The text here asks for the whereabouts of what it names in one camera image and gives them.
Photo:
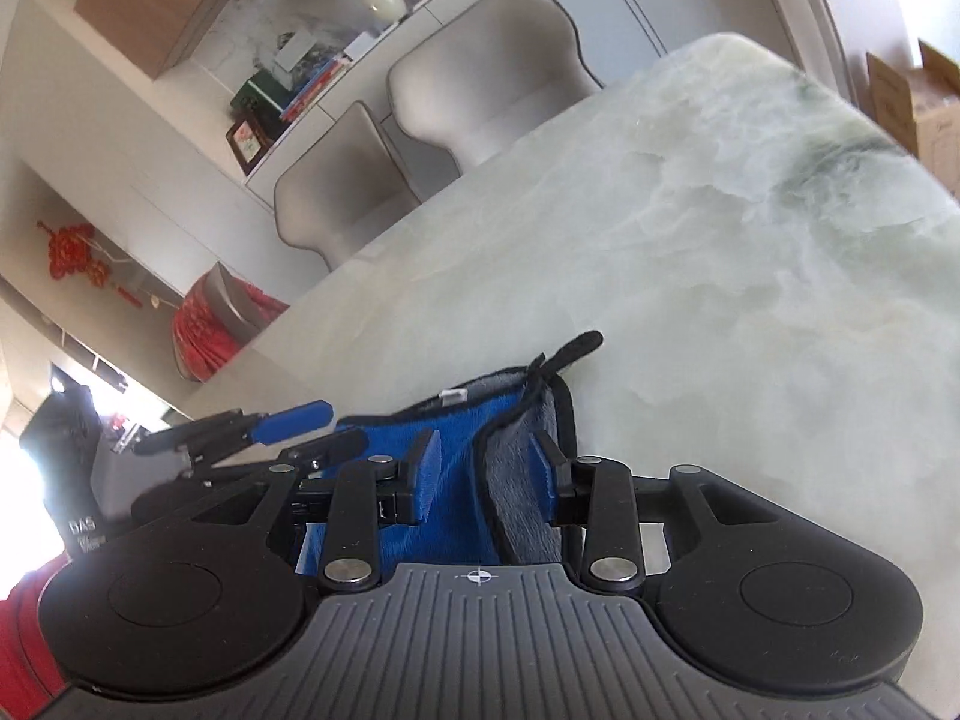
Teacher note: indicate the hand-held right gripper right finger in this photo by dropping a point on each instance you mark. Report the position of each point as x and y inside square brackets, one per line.
[541, 477]

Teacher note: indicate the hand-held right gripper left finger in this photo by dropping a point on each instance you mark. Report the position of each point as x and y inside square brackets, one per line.
[425, 474]

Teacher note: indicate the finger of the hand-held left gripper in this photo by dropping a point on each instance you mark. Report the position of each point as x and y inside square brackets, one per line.
[294, 420]
[348, 445]

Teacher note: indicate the blue grey towel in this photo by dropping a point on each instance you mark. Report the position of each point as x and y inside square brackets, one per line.
[457, 457]

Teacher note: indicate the red patterned bag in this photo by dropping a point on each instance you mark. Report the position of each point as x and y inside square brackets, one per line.
[217, 319]

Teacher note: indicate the small grey upholstered chair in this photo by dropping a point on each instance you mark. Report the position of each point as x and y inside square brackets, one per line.
[341, 184]

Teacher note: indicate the green box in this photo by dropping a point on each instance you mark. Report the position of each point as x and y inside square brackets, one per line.
[259, 94]

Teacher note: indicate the stack of books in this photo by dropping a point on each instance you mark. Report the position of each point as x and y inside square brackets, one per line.
[315, 82]

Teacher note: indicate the large grey upholstered chair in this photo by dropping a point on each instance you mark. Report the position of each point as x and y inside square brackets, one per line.
[487, 67]

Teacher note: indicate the wooden cabinet panel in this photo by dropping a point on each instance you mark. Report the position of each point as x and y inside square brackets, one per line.
[161, 4]

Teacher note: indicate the cardboard box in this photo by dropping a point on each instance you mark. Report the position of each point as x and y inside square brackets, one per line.
[915, 116]

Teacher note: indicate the red knot wall decoration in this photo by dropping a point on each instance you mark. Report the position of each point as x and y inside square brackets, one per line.
[75, 251]

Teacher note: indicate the dark picture frame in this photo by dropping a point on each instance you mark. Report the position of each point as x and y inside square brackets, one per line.
[246, 144]

